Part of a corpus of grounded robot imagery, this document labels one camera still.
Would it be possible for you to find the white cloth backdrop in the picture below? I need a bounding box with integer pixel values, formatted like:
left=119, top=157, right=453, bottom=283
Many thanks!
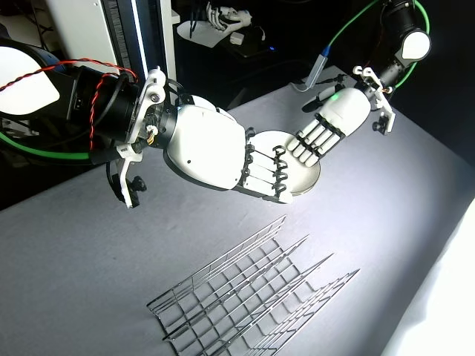
left=381, top=200, right=475, bottom=356

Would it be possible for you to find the grey adapter with blue plug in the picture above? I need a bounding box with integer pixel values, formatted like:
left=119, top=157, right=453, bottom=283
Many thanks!
left=304, top=46, right=332, bottom=90

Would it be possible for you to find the metal wire dish rack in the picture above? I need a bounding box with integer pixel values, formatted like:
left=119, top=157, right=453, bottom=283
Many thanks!
left=146, top=214, right=361, bottom=353

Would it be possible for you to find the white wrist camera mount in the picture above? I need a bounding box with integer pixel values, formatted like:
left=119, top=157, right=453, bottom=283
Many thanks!
left=352, top=65, right=396, bottom=136
left=109, top=66, right=168, bottom=209

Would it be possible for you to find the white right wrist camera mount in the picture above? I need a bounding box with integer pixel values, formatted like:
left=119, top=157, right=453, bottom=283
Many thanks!
left=109, top=66, right=168, bottom=209

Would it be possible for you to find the black box with blue light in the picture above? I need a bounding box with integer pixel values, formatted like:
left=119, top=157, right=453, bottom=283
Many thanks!
left=222, top=27, right=284, bottom=60

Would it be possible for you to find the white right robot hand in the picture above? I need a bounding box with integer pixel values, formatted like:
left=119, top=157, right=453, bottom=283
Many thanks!
left=163, top=94, right=295, bottom=205

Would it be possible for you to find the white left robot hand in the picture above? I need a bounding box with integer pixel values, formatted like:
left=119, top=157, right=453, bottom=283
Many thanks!
left=287, top=88, right=373, bottom=168

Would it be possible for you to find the spare white robot hand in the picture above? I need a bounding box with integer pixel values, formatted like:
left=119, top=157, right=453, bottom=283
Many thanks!
left=205, top=1, right=254, bottom=35

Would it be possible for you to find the white round base plate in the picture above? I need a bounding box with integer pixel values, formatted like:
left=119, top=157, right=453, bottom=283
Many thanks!
left=176, top=20, right=240, bottom=49

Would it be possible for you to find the white robot lift column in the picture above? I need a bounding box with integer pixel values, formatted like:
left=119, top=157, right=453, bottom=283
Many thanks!
left=46, top=0, right=178, bottom=81

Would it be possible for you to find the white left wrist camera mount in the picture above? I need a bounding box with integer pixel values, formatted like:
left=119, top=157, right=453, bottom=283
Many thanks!
left=352, top=65, right=396, bottom=136

